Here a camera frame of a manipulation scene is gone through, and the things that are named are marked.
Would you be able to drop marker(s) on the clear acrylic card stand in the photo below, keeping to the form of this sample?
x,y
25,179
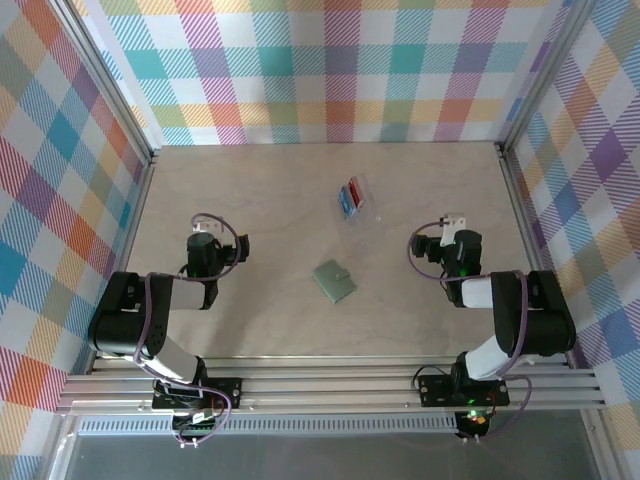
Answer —
x,y
362,200

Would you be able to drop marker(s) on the green card holder wallet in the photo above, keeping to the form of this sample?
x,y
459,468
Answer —
x,y
334,280

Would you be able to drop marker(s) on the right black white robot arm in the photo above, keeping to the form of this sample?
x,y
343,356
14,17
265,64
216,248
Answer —
x,y
545,325

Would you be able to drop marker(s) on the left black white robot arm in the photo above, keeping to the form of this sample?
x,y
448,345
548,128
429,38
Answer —
x,y
115,330

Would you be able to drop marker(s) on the grey metal bottom panel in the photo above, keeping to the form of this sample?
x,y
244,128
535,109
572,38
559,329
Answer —
x,y
325,457

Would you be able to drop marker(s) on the aluminium frame side rail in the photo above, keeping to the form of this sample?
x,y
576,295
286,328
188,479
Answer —
x,y
122,260
530,240

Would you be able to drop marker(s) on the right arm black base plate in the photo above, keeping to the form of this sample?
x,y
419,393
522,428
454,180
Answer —
x,y
435,392

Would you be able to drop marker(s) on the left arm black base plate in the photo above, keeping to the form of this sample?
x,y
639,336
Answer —
x,y
225,392

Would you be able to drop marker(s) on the aluminium frame cross rail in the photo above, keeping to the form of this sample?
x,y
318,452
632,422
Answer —
x,y
325,387

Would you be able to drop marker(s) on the aluminium frame post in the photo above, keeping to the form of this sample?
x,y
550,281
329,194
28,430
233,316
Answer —
x,y
547,75
107,85

